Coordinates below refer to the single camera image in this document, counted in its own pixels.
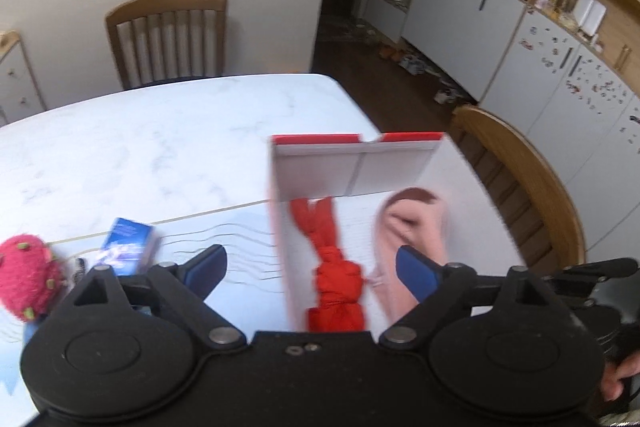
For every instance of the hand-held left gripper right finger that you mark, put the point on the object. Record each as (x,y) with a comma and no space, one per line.
(417,274)

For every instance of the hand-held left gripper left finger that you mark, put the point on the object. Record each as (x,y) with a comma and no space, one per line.
(206,268)

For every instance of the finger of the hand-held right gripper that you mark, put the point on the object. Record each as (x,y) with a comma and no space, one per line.
(600,268)

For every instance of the small blue carton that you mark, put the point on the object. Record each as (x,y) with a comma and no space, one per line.
(127,244)

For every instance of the red and white cardboard box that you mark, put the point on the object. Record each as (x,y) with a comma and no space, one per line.
(470,207)

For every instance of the pink plush fruit toy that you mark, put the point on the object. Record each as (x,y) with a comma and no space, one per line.
(25,274)

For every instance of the person's right hand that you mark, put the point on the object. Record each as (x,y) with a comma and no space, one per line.
(622,377)

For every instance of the printed table mat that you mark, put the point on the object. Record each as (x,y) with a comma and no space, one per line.
(240,257)

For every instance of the pink doll figure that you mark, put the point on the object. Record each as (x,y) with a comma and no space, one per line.
(425,219)

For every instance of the red knotted cloth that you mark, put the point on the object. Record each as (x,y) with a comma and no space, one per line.
(336,279)

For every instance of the curved-back wooden chair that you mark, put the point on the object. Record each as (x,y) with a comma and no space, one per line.
(537,177)

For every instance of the white sticker-covered cabinet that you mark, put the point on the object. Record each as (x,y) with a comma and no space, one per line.
(565,107)

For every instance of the white two-door cabinet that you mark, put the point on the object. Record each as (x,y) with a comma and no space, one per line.
(465,22)

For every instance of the straight-backed wooden chair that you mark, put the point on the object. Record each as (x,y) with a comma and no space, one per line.
(165,7)

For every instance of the small white wood-topped cabinet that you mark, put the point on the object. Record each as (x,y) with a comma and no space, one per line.
(15,77)

